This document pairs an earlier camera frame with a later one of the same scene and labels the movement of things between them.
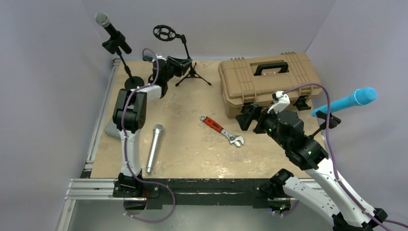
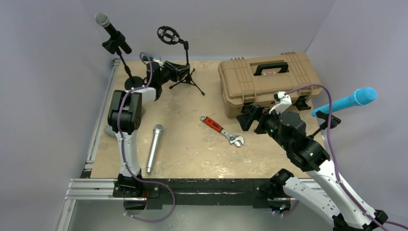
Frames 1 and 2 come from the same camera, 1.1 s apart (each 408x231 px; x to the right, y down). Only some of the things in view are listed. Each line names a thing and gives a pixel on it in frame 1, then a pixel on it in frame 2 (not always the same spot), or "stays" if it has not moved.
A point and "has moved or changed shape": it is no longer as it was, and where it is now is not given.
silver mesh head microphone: [158, 130] stays
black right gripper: [245, 119] stays
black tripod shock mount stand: [165, 33] has moved or changed shape
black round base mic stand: [111, 45] stays
